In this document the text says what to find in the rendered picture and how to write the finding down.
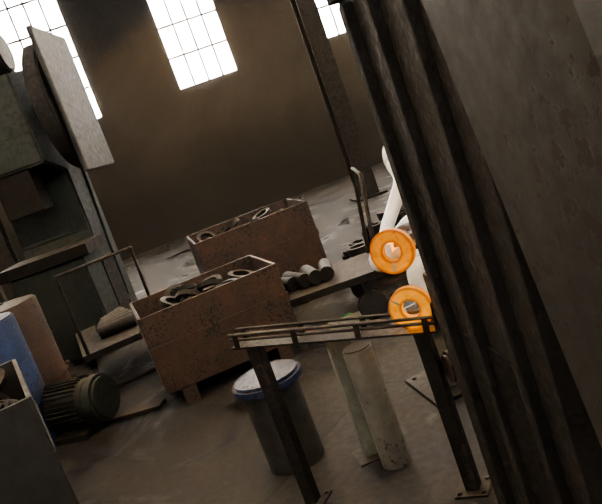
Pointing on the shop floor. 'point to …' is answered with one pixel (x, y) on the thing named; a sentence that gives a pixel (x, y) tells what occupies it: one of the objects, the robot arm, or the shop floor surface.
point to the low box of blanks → (211, 321)
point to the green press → (42, 179)
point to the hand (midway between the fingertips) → (391, 246)
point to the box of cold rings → (262, 238)
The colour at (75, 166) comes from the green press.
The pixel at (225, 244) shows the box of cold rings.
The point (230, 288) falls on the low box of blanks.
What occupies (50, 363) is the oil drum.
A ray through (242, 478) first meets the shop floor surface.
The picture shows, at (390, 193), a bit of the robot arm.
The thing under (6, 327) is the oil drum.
